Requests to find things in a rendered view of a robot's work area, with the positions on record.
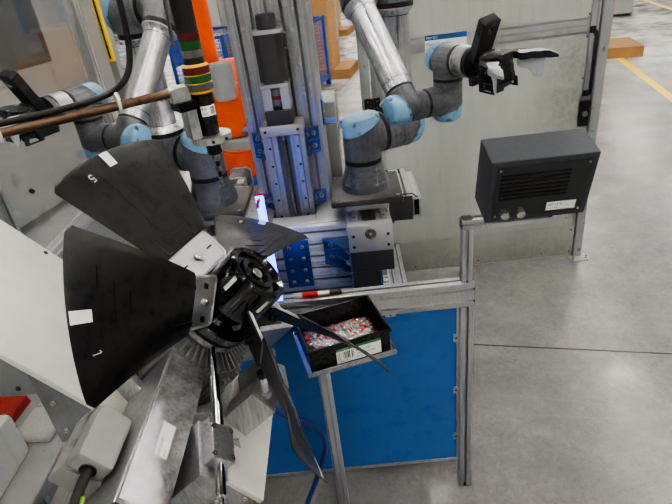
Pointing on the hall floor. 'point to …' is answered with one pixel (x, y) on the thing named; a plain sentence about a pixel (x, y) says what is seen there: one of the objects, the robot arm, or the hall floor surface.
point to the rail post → (465, 393)
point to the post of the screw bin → (333, 437)
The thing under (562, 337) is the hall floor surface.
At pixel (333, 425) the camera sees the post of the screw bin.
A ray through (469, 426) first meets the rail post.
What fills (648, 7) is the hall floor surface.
